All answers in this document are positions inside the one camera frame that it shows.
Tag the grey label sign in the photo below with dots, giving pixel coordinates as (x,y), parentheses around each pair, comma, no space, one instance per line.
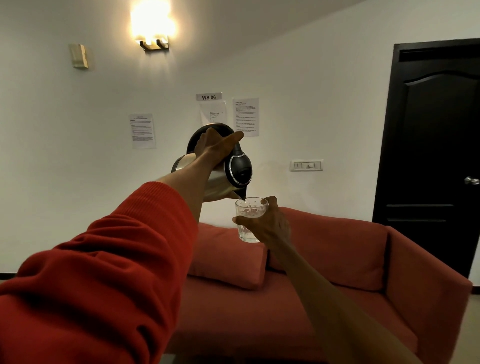
(209,97)

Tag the black wooden door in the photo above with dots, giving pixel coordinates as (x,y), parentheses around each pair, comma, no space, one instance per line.
(435,150)

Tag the red fabric sofa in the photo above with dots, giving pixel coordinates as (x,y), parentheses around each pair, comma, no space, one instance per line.
(243,318)

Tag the clear drinking glass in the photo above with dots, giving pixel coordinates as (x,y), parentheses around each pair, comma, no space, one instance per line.
(249,210)

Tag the person's left forearm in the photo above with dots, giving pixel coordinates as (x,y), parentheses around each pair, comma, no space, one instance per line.
(189,187)

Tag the glowing wall lamp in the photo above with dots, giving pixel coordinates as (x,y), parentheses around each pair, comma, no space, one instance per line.
(153,22)

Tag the beige wall box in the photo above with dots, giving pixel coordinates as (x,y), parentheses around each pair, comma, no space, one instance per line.
(78,56)

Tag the person's right forearm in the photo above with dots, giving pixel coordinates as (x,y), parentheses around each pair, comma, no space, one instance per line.
(333,307)

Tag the tall printed text paper sheet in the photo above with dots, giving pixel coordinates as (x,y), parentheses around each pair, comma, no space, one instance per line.
(246,117)

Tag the black skirting board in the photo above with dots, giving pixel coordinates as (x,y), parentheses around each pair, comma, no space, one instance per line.
(7,276)

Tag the silver door knob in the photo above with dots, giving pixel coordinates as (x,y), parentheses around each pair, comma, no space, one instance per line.
(471,180)

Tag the paper sheet with figure drawing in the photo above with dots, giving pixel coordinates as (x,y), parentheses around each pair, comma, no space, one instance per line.
(213,112)

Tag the small red sofa cushion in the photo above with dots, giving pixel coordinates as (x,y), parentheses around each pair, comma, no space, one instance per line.
(228,255)

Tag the red sweater sleeve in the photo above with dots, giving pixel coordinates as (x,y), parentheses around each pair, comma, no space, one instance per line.
(97,281)

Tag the white wall switch plate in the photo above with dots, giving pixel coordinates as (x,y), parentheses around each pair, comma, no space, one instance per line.
(306,165)

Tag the short printed text paper sheet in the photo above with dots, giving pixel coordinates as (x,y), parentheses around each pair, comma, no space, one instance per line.
(142,131)

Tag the large red sofa cushion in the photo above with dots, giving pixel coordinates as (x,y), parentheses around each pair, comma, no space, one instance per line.
(337,247)

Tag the person's right hand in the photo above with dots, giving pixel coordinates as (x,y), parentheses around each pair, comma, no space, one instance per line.
(272,227)

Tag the person's left hand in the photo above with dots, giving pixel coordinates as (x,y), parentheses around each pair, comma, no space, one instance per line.
(215,146)

